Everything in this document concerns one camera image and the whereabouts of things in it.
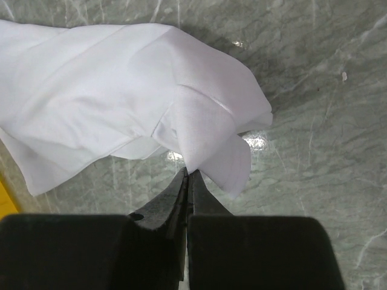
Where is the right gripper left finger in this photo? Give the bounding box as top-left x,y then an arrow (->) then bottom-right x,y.
1,169 -> 188,289

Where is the white t shirt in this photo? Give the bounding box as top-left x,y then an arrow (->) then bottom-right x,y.
1,21 -> 273,196

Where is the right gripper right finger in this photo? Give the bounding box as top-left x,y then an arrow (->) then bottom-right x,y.
187,172 -> 345,289

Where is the yellow plastic tray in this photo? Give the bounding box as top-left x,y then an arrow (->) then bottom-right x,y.
0,175 -> 22,219

